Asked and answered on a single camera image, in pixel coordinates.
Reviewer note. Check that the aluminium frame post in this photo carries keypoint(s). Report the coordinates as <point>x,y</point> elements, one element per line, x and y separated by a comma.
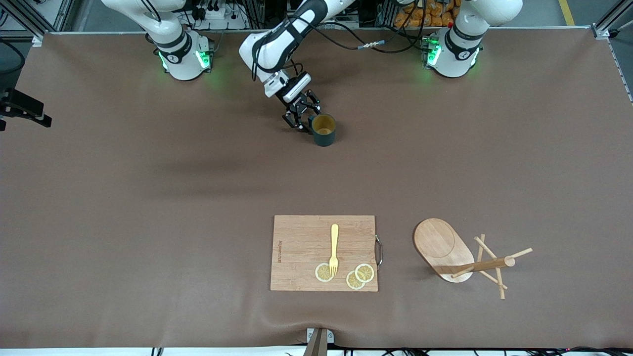
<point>62,15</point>
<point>606,24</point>

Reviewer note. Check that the wooden mug tree rack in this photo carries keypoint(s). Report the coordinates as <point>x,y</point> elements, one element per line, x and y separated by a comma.
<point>440,242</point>

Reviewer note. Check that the white power strip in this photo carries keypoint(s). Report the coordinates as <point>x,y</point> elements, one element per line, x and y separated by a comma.
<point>217,15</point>

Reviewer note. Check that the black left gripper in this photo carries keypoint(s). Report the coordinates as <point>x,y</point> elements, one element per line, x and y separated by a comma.
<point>298,106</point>

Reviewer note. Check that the orange snack packet pile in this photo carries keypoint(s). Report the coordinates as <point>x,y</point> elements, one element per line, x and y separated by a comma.
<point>435,15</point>

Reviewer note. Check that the wooden cutting board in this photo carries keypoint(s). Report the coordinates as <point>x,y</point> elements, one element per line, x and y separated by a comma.
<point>301,247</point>

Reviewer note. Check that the lemon slice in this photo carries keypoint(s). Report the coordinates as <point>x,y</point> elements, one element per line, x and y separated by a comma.
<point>320,273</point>
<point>353,282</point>
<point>365,272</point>

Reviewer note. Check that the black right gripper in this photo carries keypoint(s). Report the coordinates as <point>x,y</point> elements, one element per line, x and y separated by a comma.
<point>25,103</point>

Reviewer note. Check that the brown table mat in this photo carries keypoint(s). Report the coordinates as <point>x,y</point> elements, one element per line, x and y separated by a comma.
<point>198,277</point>

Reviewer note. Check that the dark teal mug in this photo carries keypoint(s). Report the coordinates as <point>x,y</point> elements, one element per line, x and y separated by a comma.
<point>325,140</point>

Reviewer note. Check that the yellow fork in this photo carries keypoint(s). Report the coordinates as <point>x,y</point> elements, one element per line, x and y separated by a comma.
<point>335,237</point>

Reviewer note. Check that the camera stand post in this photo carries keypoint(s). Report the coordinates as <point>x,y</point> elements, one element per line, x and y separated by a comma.
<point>316,346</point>

